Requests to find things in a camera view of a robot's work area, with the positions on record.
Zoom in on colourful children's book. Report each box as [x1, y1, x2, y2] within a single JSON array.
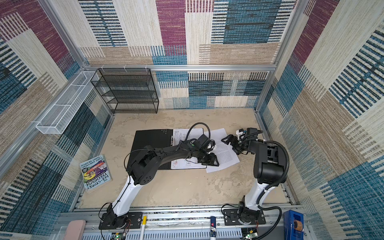
[[80, 155, 112, 192]]

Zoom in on printed paper sheet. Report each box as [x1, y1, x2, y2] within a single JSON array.
[[206, 129, 240, 173]]

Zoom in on blue glue stick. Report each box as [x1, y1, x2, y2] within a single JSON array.
[[210, 216, 217, 240]]

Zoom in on black wire mesh shelf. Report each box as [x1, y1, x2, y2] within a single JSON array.
[[91, 68, 159, 114]]

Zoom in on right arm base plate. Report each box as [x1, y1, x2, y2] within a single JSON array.
[[222, 209, 267, 226]]

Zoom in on pink object at edge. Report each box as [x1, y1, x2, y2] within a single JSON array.
[[63, 220, 86, 240]]

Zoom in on green circuit board right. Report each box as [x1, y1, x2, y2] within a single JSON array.
[[242, 232, 258, 240]]

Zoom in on orange folder black inside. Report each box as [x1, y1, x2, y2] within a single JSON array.
[[127, 128, 208, 171]]

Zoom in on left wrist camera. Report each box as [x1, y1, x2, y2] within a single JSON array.
[[198, 134, 216, 152]]

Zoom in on blue box with tape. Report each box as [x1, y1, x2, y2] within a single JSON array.
[[284, 210, 304, 240]]

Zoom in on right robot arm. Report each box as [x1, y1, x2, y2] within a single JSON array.
[[221, 133, 290, 240]]

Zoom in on white wire mesh basket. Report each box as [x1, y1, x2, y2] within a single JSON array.
[[36, 71, 95, 135]]

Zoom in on green circuit board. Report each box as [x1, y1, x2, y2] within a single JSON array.
[[111, 233, 126, 240], [242, 232, 258, 240]]

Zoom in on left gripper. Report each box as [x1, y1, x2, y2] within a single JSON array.
[[195, 150, 219, 167]]

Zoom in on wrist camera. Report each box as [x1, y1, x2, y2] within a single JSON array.
[[236, 128, 263, 141], [198, 134, 216, 152]]

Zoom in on white yellow marker pen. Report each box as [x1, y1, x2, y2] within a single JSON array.
[[139, 216, 147, 240]]

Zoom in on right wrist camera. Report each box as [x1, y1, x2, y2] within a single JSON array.
[[236, 128, 263, 141]]

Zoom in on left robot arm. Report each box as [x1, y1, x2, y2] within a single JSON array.
[[99, 122, 220, 230]]

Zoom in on green circuit board left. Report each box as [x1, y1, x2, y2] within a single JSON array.
[[111, 233, 126, 240]]

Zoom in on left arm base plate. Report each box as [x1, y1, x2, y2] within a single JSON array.
[[99, 212, 143, 230]]

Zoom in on white paper sheet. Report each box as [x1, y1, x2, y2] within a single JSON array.
[[171, 128, 207, 170]]

